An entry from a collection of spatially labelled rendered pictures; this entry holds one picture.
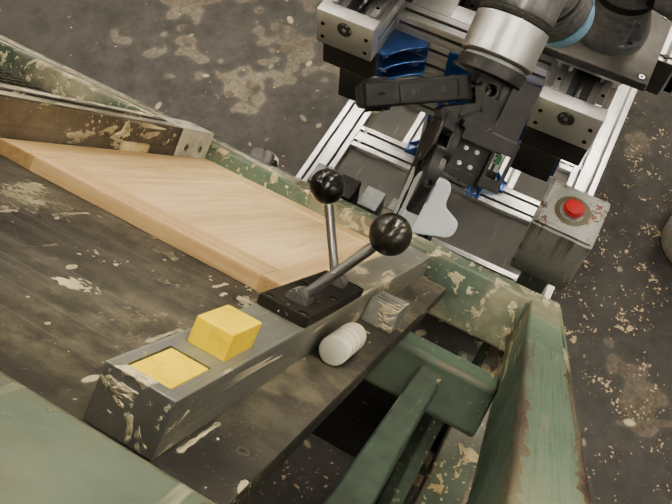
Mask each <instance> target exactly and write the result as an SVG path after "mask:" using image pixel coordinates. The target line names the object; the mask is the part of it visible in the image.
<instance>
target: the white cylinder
mask: <svg viewBox="0 0 672 504"><path fill-rule="evenodd" d="M365 341H366V331H365V329H364V328H363V327H362V326H361V325H360V324H358V323H354V322H351V323H346V324H344V325H343V326H341V327H340V328H338V329H337V330H335V331H334V332H332V333H331V334H329V335H328V336H326V337H325V338H323V339H322V340H321V342H320V344H319V355H320V357H321V359H322V360H323V361H324V362H325V363H326V364H328V365H331V366H339V365H341V364H343V363H344V362H345V361H346V360H348V359H349V358H350V357H351V356H352V355H353V354H355V353H356V352H357V351H358V350H359V349H361V348H362V347H363V345H364V343H365Z"/></svg>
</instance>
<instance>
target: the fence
mask: <svg viewBox="0 0 672 504"><path fill-rule="evenodd" d="M431 258H432V257H431V256H429V255H427V254H425V253H423V252H421V251H419V250H417V249H415V248H413V247H411V246H409V247H408V248H407V249H406V250H405V251H404V252H403V253H401V254H399V255H396V256H385V255H381V256H378V257H376V258H373V259H370V260H368V261H365V262H362V263H360V264H358V265H356V266H355V267H353V268H352V269H351V270H349V271H348V272H346V273H345V274H344V275H346V277H347V279H348V281H350V282H352V283H354V284H355V285H357V286H359V287H361V288H363V289H364V291H363V293H362V295H361V297H359V298H357V299H356V300H354V301H352V302H350V303H348V304H347V305H345V306H343V307H341V308H340V309H338V310H336V311H334V312H333V313H331V314H329V315H327V316H325V317H324V318H322V319H320V320H318V321H317V322H315V323H313V324H311V325H310V326H308V327H306V328H302V327H300V326H298V325H296V324H294V323H292V322H291V321H289V320H287V319H285V318H283V317H281V316H279V315H277V314H276V313H274V312H272V311H270V310H268V309H266V308H264V307H262V306H261V305H259V304H257V303H255V304H252V305H250V306H247V307H245V308H242V309H239V310H240V311H242V312H243V313H245V314H247V315H249V316H251V317H253V318H255V319H256V320H258V321H260V322H261V323H262V325H261V327H260V329H259V331H258V334H257V336H256V338H255V341H254V343H253V345H252V347H251V348H249V349H247V350H245V351H244V352H242V353H240V354H238V355H236V356H234V357H232V358H230V359H228V360H226V361H225V362H224V361H222V360H220V359H218V358H216V357H215V356H213V355H211V354H209V353H208V352H206V351H204V350H202V349H200V348H199V347H197V346H195V345H193V344H191V343H190V342H188V341H187V340H188V337H189V335H190V332H191V330H192V328H193V327H192V328H189V329H187V330H184V331H182V332H179V333H176V334H174V335H171V336H169V337H166V338H163V339H161V340H158V341H155V342H153V343H150V344H148V345H145V346H142V347H140V348H137V349H134V350H132V351H129V352H127V353H124V354H121V355H119V356H116V357H113V358H111V359H108V360H106V361H105V363H104V366H103V368H102V371H101V373H100V376H99V378H98V381H97V384H96V386H95V389H94V391H93V394H92V396H91V399H90V401H89V404H88V407H87V409H86V412H85V414H84V417H83V419H84V420H85V421H87V422H89V423H90V424H92V425H94V426H95V427H97V428H98V429H100V430H102V431H103V432H105V433H107V434H108V435H110V436H112V437H113V438H115V439H116V440H118V441H120V442H121V443H123V444H125V445H126V446H128V447H129V448H131V449H133V450H134V451H136V452H138V453H139V454H141V455H142V456H144V457H146V458H147V459H149V460H154V459H155V458H157V457H158V456H160V455H161V454H163V453H164V452H166V451H167V450H169V449H170V448H171V447H173V446H174V445H176V444H177V443H179V442H180V441H182V440H183V439H185V438H186V437H188V436H189V435H190V434H192V433H193V432H195V431H196V430H198V429H199V428H201V427H202V426H204V425H205V424H207V423H208V422H209V421H211V420H212V419H214V418H215V417H217V416H218V415H220V414H221V413H223V412H224V411H226V410H227V409H229V408H230V407H231V406H233V405H234V404H236V403H237V402H239V401H240V400H242V399H243V398H245V397H246V396H248V395H249V394H250V393H252V392H253V391H255V390H256V389H258V388H259V387H261V386H262V385H264V384H265V383H267V382H268V381H269V380H271V379H272V378H274V377H275V376H277V375H278V374H280V373H281V372H283V371H284V370H286V369H287V368H289V367H290V366H291V365H293V364H294V363H296V362H297V361H299V360H300V359H302V358H303V357H305V356H306V355H308V354H309V353H310V352H312V351H313V350H315V349H316V348H318V347H319V344H320V342H321V340H322V339H323V338H325V337H326V336H328V335H329V334H331V333H332V332H334V331H335V330H337V329H338V328H340V327H341V326H343V325H344V324H346V323H351V322H356V321H357V320H359V319H360V318H361V317H362V315H363V313H364V311H365V309H366V307H367V305H368V303H369V300H370V298H372V297H373V296H375V295H377V294H378V293H380V292H381V291H383V290H384V291H385V292H387V293H389V294H390V295H392V296H394V295H395V294H397V293H398V292H400V291H401V290H403V289H404V288H406V287H407V286H409V285H410V284H411V283H413V282H414V281H416V280H417V279H419V278H420V277H422V276H423V275H424V272H425V270H426V268H427V266H428V264H429V262H430V260H431ZM170 348H172V349H174V350H176V351H178V352H180V353H181V354H183V355H185V356H187V357H188V358H190V359H192V360H194V361H195V362H197V363H199V364H201V365H203V366H204V367H206V368H208V371H206V372H204V373H202V374H200V375H198V376H196V377H194V378H192V379H190V380H189V381H187V382H185V383H183V384H181V385H179V386H177V387H175V388H173V389H170V388H168V387H166V386H165V385H163V384H161V383H159V382H158V381H156V380H154V379H153V378H151V377H149V376H147V375H146V374H144V373H142V372H140V371H139V370H137V369H135V368H134V367H132V366H130V365H131V364H134V363H136V362H138V361H141V360H143V359H146V358H148V357H150V356H153V355H155V354H158V353H160V352H163V351H165V350H167V349H170Z"/></svg>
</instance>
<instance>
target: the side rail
mask: <svg viewBox="0 0 672 504"><path fill-rule="evenodd" d="M498 377H499V379H500V381H499V386H498V390H497V393H496V395H495V397H494V399H493V401H492V404H491V408H490V412H489V417H488V421H487V425H486V429H485V433H484V437H483V441H482V445H481V449H480V453H479V457H478V462H477V466H476V470H475V474H474V478H473V482H472V486H471V490H470V494H469V498H468V502H467V504H591V498H590V492H589V485H588V479H587V473H586V466H585V460H584V453H583V447H582V441H581V434H580V428H579V421H578V415H577V408H576V402H575V396H574V389H573V383H572V376H571V370H570V364H569V357H568V351H567V344H566V338H565V332H564V325H563V319H562V314H561V313H559V312H557V311H555V310H553V309H551V308H549V307H547V306H544V305H542V304H540V303H538V302H536V301H534V300H531V301H530V302H529V304H528V306H527V308H526V310H525V312H524V314H523V316H522V318H521V320H520V322H519V324H518V326H517V327H516V329H515V331H514V333H513V335H512V337H511V339H510V341H509V343H508V345H507V347H506V349H505V351H504V355H503V359H502V363H501V367H500V372H499V376H498Z"/></svg>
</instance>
